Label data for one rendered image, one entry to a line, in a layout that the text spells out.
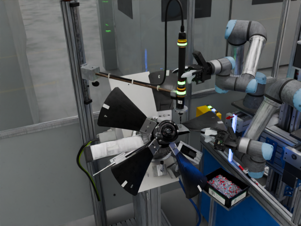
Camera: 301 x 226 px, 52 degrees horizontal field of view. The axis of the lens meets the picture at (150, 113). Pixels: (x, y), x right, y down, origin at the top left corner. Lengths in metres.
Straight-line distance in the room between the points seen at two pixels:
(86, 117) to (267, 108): 1.14
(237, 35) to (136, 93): 0.69
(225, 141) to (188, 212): 1.38
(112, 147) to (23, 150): 0.85
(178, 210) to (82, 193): 0.85
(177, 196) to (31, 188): 1.29
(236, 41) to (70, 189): 1.65
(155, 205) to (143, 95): 0.70
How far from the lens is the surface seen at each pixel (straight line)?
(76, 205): 2.71
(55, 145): 2.34
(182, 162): 1.63
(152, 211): 2.09
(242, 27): 1.94
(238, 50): 2.04
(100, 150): 1.66
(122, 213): 2.86
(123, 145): 1.68
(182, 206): 2.91
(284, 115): 2.26
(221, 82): 1.71
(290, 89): 1.55
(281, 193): 2.55
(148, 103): 1.89
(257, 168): 1.61
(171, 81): 1.70
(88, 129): 2.14
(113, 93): 1.58
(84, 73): 1.91
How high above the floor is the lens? 2.06
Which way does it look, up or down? 28 degrees down
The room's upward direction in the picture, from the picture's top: 2 degrees counter-clockwise
